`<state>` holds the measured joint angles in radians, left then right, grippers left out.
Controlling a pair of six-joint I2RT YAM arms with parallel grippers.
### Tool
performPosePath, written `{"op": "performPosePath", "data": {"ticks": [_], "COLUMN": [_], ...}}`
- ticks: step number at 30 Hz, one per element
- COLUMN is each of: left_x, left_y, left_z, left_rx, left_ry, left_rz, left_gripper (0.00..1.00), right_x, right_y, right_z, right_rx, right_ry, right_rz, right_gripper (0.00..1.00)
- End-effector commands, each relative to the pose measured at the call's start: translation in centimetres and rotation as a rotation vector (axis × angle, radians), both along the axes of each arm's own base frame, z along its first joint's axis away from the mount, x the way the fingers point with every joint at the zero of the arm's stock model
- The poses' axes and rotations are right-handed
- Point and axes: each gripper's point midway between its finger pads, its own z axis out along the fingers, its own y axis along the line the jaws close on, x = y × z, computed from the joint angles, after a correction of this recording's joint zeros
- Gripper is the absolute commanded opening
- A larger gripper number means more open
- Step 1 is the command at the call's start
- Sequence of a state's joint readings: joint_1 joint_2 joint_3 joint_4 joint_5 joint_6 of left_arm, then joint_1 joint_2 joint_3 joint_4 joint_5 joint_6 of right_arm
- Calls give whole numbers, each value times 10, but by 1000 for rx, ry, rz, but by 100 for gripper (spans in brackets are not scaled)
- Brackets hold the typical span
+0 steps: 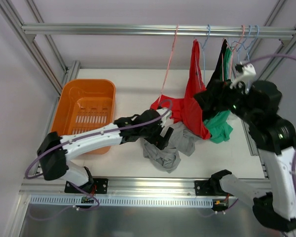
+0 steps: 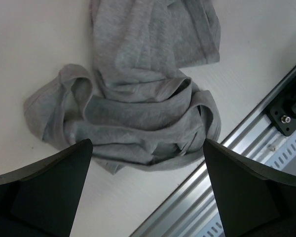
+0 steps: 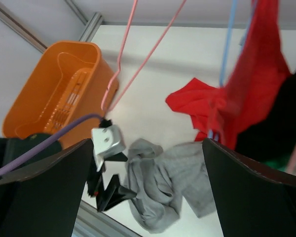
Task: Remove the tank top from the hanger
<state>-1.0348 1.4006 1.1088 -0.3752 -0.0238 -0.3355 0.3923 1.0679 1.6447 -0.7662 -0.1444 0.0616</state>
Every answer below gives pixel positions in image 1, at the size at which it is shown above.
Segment grey tank top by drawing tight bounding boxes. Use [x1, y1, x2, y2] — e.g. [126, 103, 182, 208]
[141, 122, 200, 173]

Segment pink wire hanger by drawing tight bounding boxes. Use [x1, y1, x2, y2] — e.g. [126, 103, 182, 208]
[158, 24, 179, 104]

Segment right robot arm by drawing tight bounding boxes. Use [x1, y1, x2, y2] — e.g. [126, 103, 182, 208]
[194, 80, 296, 233]

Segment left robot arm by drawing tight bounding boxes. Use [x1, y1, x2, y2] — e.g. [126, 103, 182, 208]
[37, 108, 173, 193]

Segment black tank top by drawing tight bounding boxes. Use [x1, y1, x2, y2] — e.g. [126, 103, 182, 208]
[203, 39, 227, 120]

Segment red tank top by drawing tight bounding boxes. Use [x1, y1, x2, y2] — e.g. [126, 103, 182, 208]
[150, 39, 211, 140]

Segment green tank top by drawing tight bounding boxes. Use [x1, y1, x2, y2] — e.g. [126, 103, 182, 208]
[203, 46, 234, 144]

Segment empty blue hanger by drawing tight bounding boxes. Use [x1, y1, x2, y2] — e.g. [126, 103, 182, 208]
[230, 25, 252, 63]
[236, 24, 259, 62]

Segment pink hanger holding black top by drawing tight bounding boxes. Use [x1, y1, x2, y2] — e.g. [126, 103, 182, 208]
[222, 25, 245, 81]

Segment orange plastic basket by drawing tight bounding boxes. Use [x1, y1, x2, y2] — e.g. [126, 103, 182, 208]
[50, 79, 116, 155]

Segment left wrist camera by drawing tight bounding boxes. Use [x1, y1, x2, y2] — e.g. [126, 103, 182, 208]
[156, 108, 173, 128]

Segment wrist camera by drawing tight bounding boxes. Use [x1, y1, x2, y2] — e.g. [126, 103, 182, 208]
[230, 62, 256, 89]
[156, 108, 173, 128]

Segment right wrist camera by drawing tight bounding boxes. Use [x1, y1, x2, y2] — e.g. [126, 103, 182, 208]
[230, 62, 256, 89]

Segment front aluminium rail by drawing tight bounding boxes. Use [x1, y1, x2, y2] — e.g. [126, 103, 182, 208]
[19, 177, 208, 198]

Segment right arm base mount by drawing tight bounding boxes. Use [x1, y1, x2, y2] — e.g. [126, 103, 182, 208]
[194, 180, 214, 196]

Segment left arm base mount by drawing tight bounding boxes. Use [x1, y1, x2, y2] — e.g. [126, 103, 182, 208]
[64, 178, 109, 195]

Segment white slotted cable duct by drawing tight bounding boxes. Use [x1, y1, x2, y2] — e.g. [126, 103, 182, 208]
[29, 195, 213, 208]

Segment aluminium hanging rail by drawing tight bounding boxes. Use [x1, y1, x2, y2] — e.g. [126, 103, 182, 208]
[21, 23, 296, 39]

